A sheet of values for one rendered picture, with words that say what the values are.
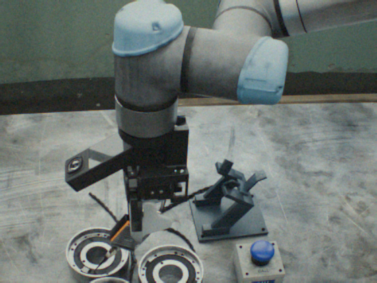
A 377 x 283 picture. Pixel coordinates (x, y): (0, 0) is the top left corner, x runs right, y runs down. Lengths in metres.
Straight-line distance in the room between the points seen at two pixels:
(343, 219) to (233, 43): 0.56
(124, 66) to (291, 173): 0.60
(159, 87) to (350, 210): 0.59
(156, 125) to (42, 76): 1.96
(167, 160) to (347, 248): 0.44
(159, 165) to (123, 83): 0.14
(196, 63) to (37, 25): 1.90
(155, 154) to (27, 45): 1.84
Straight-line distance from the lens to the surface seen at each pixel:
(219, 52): 0.58
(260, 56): 0.58
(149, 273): 0.90
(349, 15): 0.68
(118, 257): 0.92
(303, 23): 0.68
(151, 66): 0.59
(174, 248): 0.92
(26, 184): 1.09
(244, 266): 0.90
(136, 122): 0.64
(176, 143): 0.69
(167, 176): 0.70
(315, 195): 1.10
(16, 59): 2.55
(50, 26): 2.44
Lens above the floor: 1.56
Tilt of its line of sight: 41 degrees down
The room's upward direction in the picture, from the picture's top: 4 degrees clockwise
